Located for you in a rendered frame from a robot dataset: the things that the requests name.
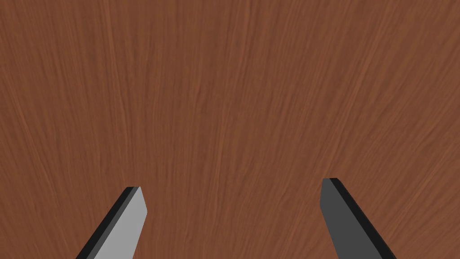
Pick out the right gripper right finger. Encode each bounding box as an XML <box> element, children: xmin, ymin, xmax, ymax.
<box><xmin>319</xmin><ymin>178</ymin><xmax>398</xmax><ymax>259</ymax></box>

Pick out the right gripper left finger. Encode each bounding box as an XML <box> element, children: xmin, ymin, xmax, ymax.
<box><xmin>75</xmin><ymin>186</ymin><xmax>148</xmax><ymax>259</ymax></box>

